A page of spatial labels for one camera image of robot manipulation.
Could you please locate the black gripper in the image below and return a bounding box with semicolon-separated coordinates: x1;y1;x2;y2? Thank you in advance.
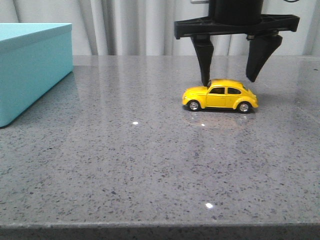
174;0;300;86

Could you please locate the yellow toy beetle car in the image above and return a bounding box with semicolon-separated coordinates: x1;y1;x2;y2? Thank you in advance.
182;78;259;114

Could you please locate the light blue plastic box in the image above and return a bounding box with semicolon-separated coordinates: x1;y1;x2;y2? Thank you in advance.
0;23;73;127

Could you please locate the grey pleated curtain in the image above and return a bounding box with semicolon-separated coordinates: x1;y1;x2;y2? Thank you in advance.
0;0;320;57

